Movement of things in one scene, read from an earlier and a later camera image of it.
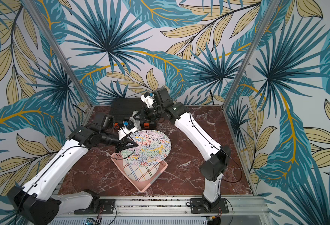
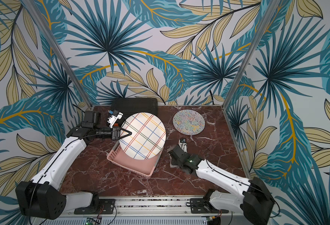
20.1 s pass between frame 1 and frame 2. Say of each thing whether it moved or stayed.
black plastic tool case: stayed
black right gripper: moved
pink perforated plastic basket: moved
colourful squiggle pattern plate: moved
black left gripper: moved
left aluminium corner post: stayed
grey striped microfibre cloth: moved
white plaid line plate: moved
